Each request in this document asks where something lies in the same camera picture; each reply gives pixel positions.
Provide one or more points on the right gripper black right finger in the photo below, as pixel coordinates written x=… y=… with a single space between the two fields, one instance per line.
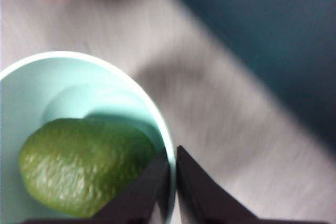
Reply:
x=204 y=197

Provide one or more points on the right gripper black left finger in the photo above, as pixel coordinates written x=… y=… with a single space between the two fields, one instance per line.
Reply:
x=136 y=197

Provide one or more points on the green avocado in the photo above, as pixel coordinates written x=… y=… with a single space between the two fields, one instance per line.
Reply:
x=78 y=166

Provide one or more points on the teal ribbed bowl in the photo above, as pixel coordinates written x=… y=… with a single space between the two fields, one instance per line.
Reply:
x=29 y=90

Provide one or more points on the black rectangular tray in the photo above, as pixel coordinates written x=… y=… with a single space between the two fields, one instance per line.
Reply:
x=275 y=24

